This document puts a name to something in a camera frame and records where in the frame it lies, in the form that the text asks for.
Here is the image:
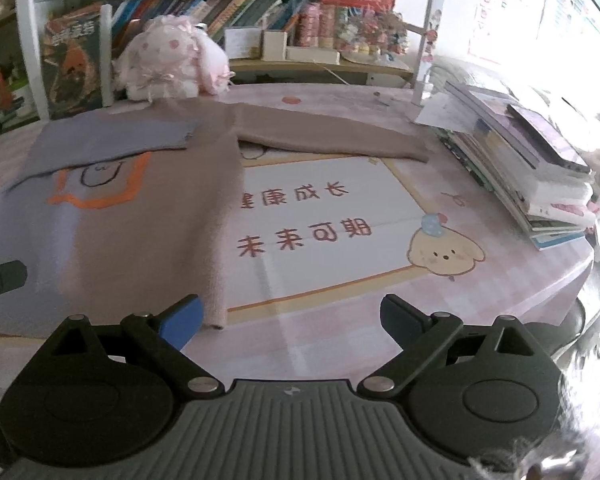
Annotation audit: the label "purple and brown knit sweater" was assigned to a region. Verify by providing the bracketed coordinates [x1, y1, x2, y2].
[0, 98, 428, 338]

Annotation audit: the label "stack of books and magazines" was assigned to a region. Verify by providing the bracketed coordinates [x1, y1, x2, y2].
[439, 81, 596, 250]

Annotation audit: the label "white paper sheet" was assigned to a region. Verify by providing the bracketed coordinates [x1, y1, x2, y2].
[415, 92, 478, 133]

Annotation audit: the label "dark illustrated poster book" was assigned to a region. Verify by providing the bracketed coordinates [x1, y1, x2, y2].
[41, 2, 114, 119]

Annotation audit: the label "pink plush bunny toy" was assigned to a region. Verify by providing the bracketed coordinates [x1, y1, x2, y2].
[112, 15, 234, 101]

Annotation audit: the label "small white storage boxes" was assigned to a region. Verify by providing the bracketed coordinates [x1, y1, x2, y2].
[223, 27, 341, 65]

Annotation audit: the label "row of shelved books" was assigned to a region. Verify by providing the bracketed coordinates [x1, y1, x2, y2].
[111, 0, 308, 49]

